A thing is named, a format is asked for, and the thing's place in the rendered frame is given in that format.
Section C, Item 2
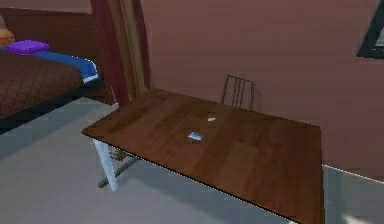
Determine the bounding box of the brown wooden table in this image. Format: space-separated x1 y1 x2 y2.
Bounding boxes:
80 87 326 224

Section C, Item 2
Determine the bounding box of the black framed window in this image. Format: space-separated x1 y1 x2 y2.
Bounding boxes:
355 0 384 60

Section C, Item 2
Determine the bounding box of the orange pillow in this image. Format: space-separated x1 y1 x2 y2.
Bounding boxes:
0 28 16 47

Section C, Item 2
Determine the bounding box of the small pale blue card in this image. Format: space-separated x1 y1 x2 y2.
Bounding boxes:
187 131 204 142

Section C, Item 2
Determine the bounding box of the bed with brown quilt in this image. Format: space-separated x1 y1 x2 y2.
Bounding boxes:
0 7 116 135

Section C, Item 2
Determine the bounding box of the dark red curtain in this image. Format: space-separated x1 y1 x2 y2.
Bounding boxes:
89 0 151 107

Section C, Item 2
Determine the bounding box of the purple pillow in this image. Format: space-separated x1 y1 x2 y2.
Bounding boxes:
4 39 51 56

